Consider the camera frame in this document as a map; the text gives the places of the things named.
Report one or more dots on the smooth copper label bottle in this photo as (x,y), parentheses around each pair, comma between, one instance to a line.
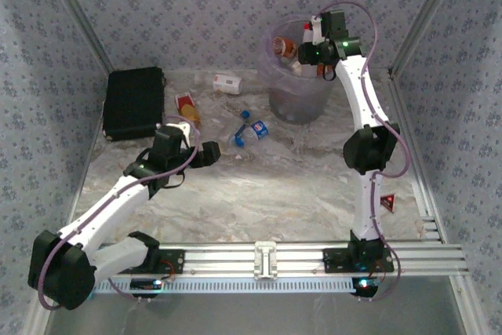
(283,48)

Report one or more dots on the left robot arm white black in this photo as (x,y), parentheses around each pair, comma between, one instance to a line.
(110,201)

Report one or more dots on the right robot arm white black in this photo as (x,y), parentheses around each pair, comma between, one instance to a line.
(366,201)

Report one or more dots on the translucent plastic bin liner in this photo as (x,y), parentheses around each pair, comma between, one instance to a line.
(268,60)

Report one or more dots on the red yellow snack packet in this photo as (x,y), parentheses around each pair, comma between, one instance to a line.
(185,103)

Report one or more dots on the black hard case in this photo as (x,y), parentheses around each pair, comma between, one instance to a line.
(133,103)

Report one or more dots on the clear plastic bucket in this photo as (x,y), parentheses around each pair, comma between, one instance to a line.
(300,101)

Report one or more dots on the clear bottle blue cap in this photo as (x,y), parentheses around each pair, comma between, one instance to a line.
(245,114)

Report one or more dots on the white red small box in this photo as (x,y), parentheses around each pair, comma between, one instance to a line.
(227,83)

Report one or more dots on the blue round logo label bottle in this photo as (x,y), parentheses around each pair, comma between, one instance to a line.
(259,129)

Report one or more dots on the left controller board with LED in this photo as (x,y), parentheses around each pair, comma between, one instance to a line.
(145,284)

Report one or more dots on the controller board with led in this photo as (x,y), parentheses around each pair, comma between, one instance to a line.
(364,286)
(145,284)

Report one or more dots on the cyan plastic clip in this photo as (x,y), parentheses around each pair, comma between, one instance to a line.
(92,295)

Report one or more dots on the red black triangle sticker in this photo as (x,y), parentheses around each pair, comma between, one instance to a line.
(388,201)

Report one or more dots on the right controller board with LED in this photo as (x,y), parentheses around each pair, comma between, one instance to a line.
(364,286)

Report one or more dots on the aluminium corner post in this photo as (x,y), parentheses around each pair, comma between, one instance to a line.
(78,13)
(427,17)

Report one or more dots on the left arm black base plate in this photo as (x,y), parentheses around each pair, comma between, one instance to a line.
(172,254)

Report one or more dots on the aluminium front rail frame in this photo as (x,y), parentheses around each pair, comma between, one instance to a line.
(219,260)

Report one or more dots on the white centre rail mount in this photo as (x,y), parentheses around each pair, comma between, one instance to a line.
(266,260)

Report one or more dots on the aluminium side rail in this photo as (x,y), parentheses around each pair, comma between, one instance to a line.
(420,178)

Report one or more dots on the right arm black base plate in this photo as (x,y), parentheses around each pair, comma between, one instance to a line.
(333,260)

